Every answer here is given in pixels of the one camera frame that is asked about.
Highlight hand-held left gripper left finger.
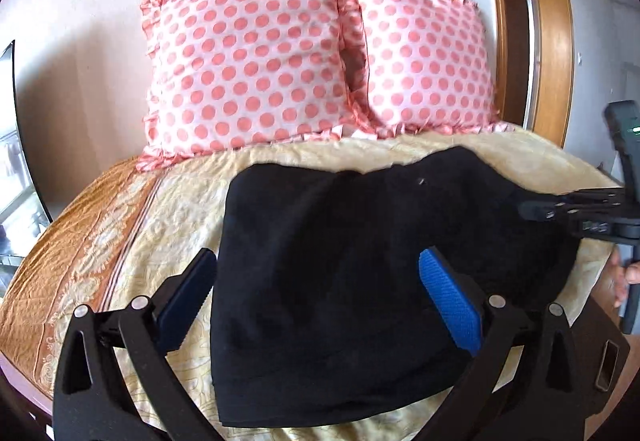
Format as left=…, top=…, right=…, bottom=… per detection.
left=54, top=248, right=221, bottom=441

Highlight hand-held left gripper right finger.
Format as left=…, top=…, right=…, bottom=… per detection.
left=419, top=247, right=601, bottom=441

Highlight black pants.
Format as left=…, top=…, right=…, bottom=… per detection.
left=210, top=146, right=581, bottom=428

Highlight person's right hand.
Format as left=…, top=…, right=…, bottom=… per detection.
left=608, top=251, right=640, bottom=308

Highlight yellow patterned bedsheet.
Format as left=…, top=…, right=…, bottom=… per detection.
left=0, top=126, right=621, bottom=441

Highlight pink polka dot pillow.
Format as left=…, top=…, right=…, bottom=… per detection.
left=139, top=0, right=371, bottom=172
left=350, top=0, right=516, bottom=139

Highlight wooden door frame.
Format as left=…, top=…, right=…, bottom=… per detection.
left=412, top=0, right=574, bottom=148

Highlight brown interior door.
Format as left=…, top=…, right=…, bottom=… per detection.
left=501, top=0, right=532, bottom=128

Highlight black plastic stool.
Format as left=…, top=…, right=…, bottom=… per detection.
left=564, top=293, right=632, bottom=441

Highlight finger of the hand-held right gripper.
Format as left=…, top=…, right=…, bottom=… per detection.
left=519, top=188, right=626, bottom=223

